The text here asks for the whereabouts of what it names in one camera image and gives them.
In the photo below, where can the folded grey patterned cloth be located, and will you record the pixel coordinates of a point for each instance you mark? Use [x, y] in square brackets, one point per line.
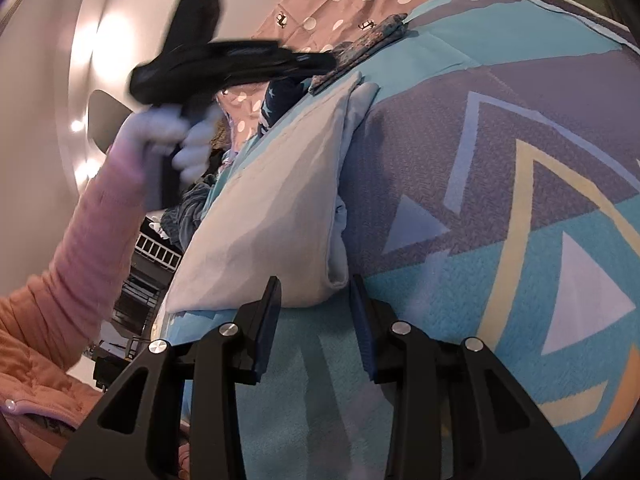
[370, 40]

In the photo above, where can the person's left hand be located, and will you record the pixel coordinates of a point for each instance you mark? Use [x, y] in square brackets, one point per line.
[192, 152]

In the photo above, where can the navy star print garment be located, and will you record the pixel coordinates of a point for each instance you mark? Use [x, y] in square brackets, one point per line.
[282, 97]

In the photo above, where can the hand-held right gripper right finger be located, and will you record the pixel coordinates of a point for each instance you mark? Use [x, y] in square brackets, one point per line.
[361, 325]

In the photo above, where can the person's orange jacket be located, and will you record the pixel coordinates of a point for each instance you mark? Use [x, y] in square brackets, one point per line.
[40, 400]

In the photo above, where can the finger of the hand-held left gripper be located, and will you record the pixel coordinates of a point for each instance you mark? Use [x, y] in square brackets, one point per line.
[310, 62]

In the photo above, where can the light grey garment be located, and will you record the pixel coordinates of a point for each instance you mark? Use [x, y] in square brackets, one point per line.
[280, 200]

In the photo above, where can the teal and purple patterned blanket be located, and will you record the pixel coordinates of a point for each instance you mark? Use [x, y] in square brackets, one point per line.
[450, 160]

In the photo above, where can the black metal rack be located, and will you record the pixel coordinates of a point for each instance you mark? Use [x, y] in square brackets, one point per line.
[132, 305]

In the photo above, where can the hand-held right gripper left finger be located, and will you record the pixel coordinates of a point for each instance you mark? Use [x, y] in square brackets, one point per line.
[267, 320]

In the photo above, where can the person's left forearm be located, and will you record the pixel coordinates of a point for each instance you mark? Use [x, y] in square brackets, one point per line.
[95, 260]

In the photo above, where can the white slatted rail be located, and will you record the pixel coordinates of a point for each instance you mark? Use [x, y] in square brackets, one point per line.
[157, 250]

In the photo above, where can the pile of blue clothes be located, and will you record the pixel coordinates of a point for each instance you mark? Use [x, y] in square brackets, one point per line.
[192, 210]

